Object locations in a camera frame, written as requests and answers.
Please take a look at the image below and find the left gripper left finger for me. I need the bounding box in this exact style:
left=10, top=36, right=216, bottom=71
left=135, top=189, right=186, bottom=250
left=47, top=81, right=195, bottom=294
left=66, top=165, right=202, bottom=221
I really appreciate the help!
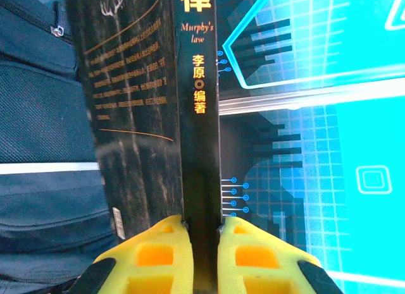
left=68, top=214, right=194, bottom=294

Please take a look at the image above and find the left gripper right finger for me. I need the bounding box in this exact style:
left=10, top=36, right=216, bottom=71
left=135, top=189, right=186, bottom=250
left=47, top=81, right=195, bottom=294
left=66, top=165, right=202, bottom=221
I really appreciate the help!
left=216, top=216, right=344, bottom=294

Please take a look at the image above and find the black book orange title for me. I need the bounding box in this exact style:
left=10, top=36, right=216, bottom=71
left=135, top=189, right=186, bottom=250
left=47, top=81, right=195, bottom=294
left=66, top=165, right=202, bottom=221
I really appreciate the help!
left=65, top=0, right=222, bottom=294

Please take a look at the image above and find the navy blue backpack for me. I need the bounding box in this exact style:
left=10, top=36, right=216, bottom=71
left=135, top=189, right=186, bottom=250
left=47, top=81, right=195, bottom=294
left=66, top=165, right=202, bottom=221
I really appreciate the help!
left=0, top=0, right=118, bottom=294

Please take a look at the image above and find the blue printed side panel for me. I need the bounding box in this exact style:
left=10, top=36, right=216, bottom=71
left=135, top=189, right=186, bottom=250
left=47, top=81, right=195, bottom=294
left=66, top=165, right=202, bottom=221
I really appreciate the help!
left=219, top=104, right=405, bottom=294

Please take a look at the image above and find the aluminium corner post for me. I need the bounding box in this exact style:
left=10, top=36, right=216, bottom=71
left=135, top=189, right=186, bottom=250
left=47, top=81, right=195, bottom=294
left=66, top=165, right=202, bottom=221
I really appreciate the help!
left=218, top=80, right=405, bottom=116

